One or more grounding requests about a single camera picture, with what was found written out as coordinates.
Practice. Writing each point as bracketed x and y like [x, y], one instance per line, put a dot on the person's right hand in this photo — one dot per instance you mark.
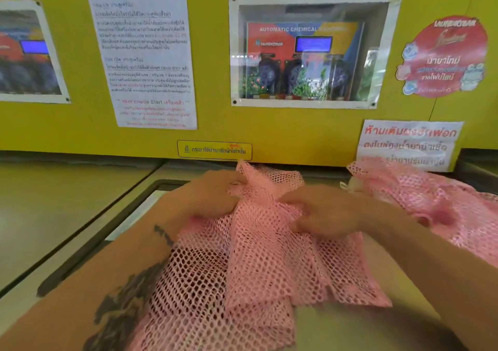
[334, 212]

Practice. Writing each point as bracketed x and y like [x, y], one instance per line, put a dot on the small yellow label sticker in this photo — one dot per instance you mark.
[214, 150]

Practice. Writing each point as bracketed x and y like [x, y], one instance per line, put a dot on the white sign with red lettering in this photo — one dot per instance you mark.
[408, 144]

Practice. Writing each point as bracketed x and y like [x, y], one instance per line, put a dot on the person's left hand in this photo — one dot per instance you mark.
[206, 195]

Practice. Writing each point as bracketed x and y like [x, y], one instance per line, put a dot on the person's right fingers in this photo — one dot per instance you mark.
[297, 203]

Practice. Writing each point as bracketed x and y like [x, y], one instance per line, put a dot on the white-framed dispenser window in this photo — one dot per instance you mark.
[27, 51]

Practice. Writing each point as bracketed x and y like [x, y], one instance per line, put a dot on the black-framed washing machine lid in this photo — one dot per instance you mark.
[116, 222]

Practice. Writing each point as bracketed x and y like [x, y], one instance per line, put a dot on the pink mesh laundry bag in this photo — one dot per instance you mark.
[253, 269]
[447, 195]

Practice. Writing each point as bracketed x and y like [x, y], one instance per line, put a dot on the person's right forearm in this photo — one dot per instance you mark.
[439, 269]

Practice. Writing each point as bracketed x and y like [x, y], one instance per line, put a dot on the round red sticker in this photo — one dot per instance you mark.
[443, 57]

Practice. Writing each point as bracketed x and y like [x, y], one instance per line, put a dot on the person's left fingers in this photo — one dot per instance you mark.
[229, 179]

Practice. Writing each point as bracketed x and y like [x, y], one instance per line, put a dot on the person's left forearm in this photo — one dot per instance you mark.
[97, 280]

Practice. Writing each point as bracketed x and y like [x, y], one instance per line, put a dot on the chemical dispenser with blue screen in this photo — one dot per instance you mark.
[307, 63]

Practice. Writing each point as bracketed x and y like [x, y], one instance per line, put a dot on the white printed instruction notice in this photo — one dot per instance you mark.
[144, 55]

